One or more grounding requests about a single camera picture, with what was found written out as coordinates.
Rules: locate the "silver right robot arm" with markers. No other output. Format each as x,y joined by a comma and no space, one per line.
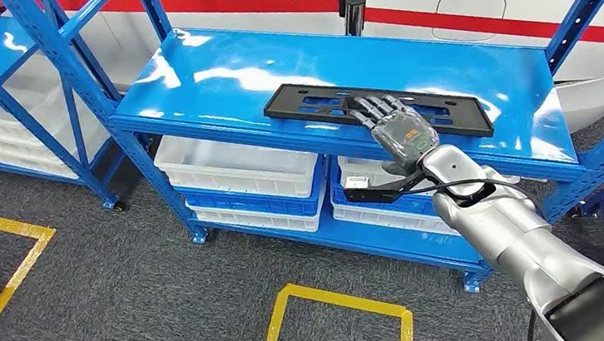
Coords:
507,227

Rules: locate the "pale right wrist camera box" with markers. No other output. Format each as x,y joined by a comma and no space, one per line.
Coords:
357,183

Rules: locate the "white plastic bin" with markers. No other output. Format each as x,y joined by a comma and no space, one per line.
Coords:
11,143
385,226
252,225
24,102
235,170
360,169
30,165

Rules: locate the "black stanchion post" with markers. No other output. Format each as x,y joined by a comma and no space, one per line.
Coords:
353,15

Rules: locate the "black right wrist camera bracket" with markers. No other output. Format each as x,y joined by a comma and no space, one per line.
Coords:
379,194

